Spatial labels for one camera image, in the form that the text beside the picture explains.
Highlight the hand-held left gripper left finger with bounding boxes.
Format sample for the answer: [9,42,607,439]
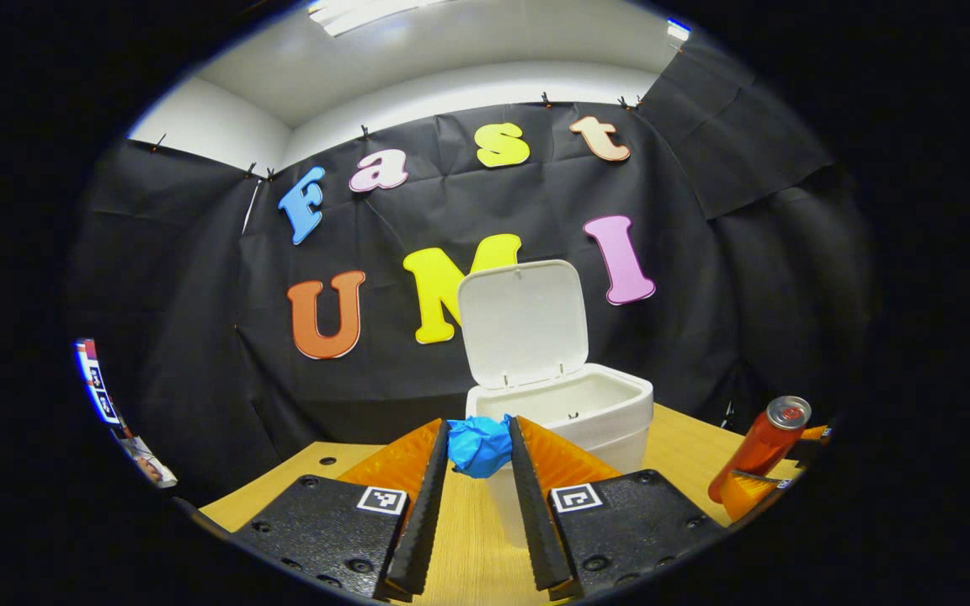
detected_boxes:
[232,418,452,603]

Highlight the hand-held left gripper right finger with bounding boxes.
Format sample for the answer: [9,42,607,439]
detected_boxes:
[509,415,726,600]

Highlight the red pop can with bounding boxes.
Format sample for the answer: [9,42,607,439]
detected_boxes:
[708,396,813,504]

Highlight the blue paper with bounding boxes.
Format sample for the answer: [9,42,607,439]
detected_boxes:
[447,413,515,479]

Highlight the white desktop garbage bin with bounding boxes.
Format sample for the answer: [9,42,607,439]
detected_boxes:
[457,259,655,548]

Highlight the wooden desktop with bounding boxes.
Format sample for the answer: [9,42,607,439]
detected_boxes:
[199,402,806,606]

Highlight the white papers on side desk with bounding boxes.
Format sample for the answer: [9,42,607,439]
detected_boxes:
[119,433,179,489]

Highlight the black backdrop cloth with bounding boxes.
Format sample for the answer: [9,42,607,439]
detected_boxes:
[64,34,873,506]

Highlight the computer monitor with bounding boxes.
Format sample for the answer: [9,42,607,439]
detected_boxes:
[74,338,122,426]

